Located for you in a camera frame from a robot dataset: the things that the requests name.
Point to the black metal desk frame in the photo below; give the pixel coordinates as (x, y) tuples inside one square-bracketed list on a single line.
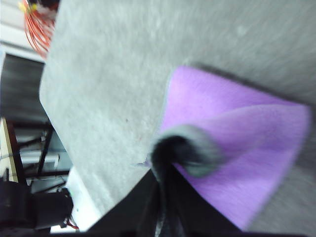
[(17, 148)]

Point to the black machine block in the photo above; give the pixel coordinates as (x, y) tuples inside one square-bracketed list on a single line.
[(29, 207)]

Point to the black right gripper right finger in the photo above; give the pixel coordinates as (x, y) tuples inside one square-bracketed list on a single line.
[(197, 212)]

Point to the purple towel with grey hem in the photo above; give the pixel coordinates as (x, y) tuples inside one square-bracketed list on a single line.
[(234, 128)]

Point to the dark flat panel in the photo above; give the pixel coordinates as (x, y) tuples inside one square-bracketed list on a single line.
[(22, 86)]

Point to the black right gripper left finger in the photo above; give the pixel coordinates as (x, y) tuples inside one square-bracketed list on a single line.
[(133, 209)]

